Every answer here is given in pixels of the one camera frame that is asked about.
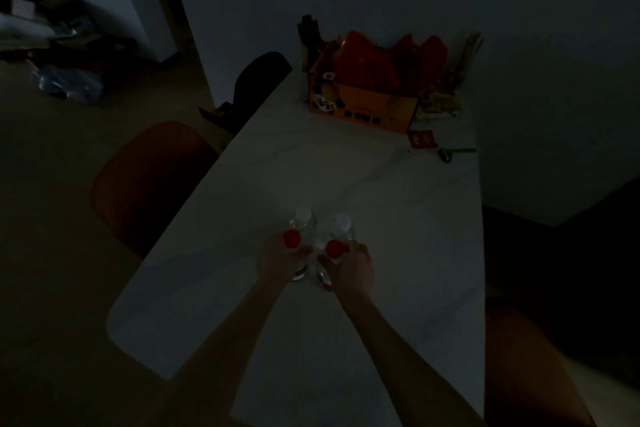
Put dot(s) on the clear bottle with red cap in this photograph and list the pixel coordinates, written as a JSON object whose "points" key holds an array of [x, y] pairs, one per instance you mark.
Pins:
{"points": [[334, 248], [292, 239]]}

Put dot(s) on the person's left forearm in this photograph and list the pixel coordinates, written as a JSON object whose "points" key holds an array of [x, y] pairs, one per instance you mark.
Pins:
{"points": [[220, 356]]}

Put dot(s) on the pale flat packet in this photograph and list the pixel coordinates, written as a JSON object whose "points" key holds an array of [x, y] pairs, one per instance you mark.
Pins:
{"points": [[440, 104]]}

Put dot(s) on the person's left hand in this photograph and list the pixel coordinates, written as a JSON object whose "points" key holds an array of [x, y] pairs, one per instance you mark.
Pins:
{"points": [[277, 261]]}

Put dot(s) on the brown chair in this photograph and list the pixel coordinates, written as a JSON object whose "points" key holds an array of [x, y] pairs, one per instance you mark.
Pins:
{"points": [[150, 181]]}

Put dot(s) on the red bags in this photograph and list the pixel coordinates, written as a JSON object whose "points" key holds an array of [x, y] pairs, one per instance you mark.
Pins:
{"points": [[390, 61]]}

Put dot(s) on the person's right forearm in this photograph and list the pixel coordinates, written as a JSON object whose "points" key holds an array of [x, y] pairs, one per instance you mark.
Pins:
{"points": [[400, 366]]}

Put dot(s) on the clear plastic bag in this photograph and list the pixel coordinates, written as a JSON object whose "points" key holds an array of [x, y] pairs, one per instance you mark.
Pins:
{"points": [[70, 84]]}

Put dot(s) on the person's right hand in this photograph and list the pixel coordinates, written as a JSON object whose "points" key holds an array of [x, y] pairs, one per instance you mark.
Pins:
{"points": [[352, 274]]}

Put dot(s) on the bundle of dried stalks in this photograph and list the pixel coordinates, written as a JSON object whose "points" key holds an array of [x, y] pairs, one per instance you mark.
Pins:
{"points": [[462, 61]]}

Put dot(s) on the orange cardboard box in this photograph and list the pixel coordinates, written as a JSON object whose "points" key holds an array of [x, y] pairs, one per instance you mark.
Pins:
{"points": [[365, 104]]}

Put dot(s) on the pile of clutter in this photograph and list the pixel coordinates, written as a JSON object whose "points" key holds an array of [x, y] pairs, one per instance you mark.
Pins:
{"points": [[45, 16]]}

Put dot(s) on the clear bottle with white cap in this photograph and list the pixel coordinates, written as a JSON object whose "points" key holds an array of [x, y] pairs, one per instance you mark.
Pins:
{"points": [[343, 224], [303, 218]]}

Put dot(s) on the dark brown object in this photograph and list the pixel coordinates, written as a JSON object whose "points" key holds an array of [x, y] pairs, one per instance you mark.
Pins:
{"points": [[310, 39]]}

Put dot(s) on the black chair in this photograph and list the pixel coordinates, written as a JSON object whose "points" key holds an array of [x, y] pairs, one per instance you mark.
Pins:
{"points": [[257, 86]]}

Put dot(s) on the person's left thumb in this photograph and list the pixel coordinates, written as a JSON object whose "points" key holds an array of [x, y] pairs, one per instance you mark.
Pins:
{"points": [[303, 254]]}

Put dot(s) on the small red packet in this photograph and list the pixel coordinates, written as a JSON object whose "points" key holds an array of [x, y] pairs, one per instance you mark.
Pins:
{"points": [[421, 139]]}

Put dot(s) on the person's right thumb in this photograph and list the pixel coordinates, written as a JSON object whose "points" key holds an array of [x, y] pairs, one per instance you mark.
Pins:
{"points": [[326, 262]]}

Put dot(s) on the person's leg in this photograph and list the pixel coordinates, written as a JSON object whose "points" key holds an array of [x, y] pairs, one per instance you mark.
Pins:
{"points": [[530, 371]]}

